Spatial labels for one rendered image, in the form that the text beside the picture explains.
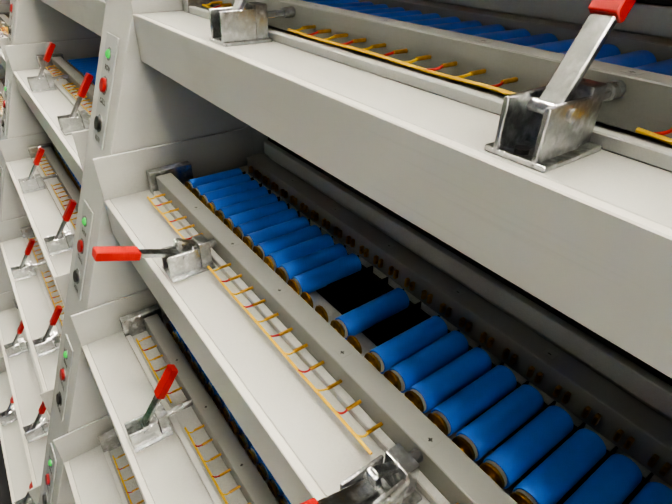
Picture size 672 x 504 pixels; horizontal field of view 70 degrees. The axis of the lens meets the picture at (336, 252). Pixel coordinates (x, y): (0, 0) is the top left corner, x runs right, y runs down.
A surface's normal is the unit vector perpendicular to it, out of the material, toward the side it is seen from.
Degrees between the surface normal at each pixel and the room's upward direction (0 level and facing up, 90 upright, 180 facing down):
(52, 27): 90
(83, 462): 21
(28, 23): 90
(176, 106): 90
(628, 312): 110
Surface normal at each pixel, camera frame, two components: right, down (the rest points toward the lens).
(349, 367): 0.02, -0.83
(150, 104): 0.59, 0.46
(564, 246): -0.80, 0.31
